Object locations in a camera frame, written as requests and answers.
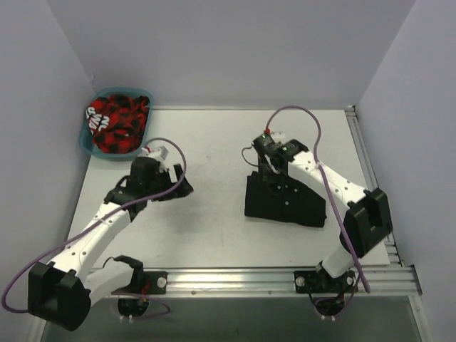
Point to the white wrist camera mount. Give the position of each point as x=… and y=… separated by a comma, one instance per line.
x=157, y=153
x=277, y=136

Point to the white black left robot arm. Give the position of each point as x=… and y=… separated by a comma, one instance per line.
x=63, y=290

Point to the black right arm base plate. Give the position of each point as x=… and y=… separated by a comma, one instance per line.
x=320, y=282

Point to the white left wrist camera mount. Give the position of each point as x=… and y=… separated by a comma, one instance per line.
x=157, y=153

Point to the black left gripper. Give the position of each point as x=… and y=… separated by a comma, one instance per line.
x=171, y=182

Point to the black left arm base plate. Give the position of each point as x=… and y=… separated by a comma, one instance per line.
x=150, y=283

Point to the aluminium rail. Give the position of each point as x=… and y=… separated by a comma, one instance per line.
x=369, y=174
x=390, y=280

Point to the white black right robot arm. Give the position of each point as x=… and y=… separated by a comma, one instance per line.
x=362, y=215

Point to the red black plaid shirt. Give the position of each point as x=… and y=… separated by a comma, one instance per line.
x=117, y=122

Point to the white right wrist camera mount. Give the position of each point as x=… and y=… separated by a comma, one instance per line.
x=277, y=136

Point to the black long sleeve shirt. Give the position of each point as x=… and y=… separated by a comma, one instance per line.
x=282, y=199

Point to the aluminium right side rail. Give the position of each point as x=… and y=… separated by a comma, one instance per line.
x=369, y=174

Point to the aluminium front rail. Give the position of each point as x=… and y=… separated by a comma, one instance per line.
x=390, y=280

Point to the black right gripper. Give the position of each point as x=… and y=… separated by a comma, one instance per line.
x=272, y=179

